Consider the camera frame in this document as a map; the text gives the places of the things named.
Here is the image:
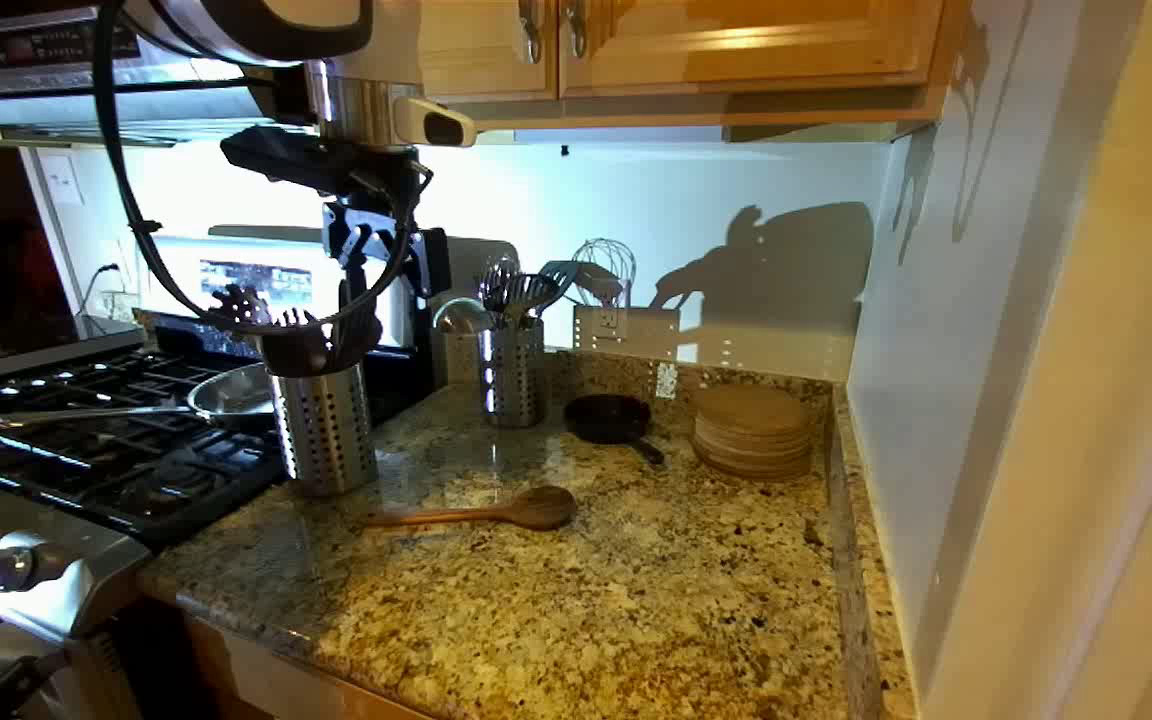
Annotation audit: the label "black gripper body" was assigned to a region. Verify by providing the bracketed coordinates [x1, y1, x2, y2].
[319, 139, 437, 264]

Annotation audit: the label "perforated steel holder, black utensils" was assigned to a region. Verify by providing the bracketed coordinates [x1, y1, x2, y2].
[267, 357, 385, 506]

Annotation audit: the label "perforated steel holder, metal utensils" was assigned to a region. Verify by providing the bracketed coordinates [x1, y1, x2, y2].
[477, 317, 553, 432]

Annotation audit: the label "clear glass jar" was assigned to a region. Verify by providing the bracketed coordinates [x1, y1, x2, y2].
[427, 291, 488, 393]

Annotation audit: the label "steel slotted spatula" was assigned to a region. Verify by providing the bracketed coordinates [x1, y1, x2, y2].
[470, 255, 544, 333]

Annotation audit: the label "small black cast iron skillet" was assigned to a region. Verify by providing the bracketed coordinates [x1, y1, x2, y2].
[559, 393, 669, 468]

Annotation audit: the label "stainless steel gas stove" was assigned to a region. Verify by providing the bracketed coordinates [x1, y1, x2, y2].
[0, 221, 529, 720]

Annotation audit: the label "stainless over-range microwave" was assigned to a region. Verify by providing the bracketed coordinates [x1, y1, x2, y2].
[0, 0, 271, 146]

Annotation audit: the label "stack of round wooden boards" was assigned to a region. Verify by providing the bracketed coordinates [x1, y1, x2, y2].
[687, 379, 820, 485]

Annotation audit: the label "wooden base cabinet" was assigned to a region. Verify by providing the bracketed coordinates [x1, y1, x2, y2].
[181, 612, 437, 720]

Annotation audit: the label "silver stove knob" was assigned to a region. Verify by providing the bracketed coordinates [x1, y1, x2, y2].
[0, 540, 49, 595]

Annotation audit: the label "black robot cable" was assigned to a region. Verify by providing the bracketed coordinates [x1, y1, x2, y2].
[86, 0, 437, 351]

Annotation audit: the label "black power cord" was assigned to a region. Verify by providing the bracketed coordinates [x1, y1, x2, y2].
[71, 255, 134, 333]

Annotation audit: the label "white wall outlet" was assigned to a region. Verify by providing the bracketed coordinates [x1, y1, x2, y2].
[34, 149, 86, 213]

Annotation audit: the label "wooden wall cabinets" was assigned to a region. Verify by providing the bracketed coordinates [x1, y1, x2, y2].
[319, 0, 977, 146]

